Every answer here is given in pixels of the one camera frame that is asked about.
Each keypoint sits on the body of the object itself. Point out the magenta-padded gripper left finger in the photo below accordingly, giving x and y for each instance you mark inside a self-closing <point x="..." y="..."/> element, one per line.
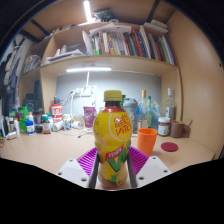
<point x="76" y="170"/>

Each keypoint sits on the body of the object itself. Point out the yellow-labelled tea drink bottle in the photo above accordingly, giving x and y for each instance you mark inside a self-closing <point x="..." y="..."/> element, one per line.
<point x="111" y="133"/>

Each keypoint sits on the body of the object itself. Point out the wooden shelf unit with books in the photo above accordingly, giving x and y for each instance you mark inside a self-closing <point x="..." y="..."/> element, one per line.
<point x="113" y="61"/>

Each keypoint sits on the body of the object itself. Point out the green-capped bottle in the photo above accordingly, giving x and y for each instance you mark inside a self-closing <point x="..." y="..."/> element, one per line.
<point x="149" y="113"/>

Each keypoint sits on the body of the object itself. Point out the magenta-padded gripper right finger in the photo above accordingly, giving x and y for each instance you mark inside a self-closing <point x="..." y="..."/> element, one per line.
<point x="150" y="168"/>

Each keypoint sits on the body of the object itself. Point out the white wall power strip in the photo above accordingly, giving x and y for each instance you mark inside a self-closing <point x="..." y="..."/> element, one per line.
<point x="85" y="91"/>

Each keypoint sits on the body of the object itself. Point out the under-shelf light bar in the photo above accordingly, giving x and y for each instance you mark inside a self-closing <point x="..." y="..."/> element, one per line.
<point x="88" y="69"/>

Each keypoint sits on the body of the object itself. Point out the dark bottle with red label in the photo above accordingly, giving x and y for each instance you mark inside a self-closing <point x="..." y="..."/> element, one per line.
<point x="46" y="126"/>

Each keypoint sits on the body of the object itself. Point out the green container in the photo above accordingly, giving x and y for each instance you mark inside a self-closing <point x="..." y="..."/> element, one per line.
<point x="23" y="116"/>

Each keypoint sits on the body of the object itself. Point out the clear glass liquor bottle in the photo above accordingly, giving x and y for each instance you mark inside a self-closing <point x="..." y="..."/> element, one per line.
<point x="170" y="106"/>

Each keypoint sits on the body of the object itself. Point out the white bottle with blue label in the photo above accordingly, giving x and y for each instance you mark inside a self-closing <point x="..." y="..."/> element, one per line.
<point x="30" y="126"/>

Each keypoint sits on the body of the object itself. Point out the clear bottle with gold cap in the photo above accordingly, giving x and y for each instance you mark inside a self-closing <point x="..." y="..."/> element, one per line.
<point x="143" y="110"/>

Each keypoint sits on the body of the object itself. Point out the orange plastic cup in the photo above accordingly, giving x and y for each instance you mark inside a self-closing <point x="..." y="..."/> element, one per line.
<point x="146" y="140"/>

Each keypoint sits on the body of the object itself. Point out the red and white canister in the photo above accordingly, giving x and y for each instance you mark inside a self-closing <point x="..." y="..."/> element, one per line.
<point x="56" y="112"/>

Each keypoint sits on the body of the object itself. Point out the pink pouch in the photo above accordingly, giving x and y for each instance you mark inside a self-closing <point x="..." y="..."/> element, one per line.
<point x="89" y="116"/>

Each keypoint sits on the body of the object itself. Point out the flat round red coaster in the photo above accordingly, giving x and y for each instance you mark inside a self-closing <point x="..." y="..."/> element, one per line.
<point x="169" y="147"/>

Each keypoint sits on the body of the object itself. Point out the brown jar with white lid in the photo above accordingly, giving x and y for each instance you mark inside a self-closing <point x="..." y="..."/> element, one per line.
<point x="163" y="127"/>

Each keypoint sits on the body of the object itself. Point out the small white jar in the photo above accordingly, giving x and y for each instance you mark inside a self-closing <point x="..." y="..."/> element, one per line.
<point x="67" y="122"/>

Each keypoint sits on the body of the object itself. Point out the ceiling tube light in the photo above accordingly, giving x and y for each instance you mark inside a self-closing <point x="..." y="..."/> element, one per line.
<point x="88" y="10"/>

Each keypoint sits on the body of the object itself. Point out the grey shaker bottle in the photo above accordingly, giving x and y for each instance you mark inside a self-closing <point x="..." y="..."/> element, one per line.
<point x="130" y="111"/>

